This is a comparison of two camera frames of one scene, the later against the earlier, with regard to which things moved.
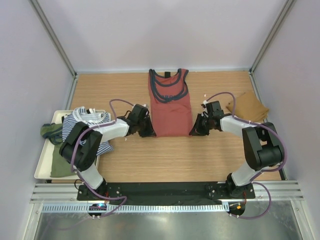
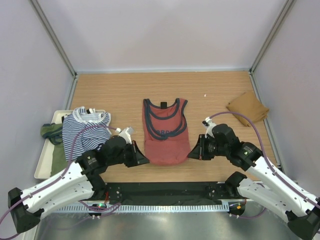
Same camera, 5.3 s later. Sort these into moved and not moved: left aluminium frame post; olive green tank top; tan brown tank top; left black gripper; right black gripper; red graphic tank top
Moved: right black gripper; red graphic tank top; left black gripper
Not moved: left aluminium frame post; tan brown tank top; olive green tank top
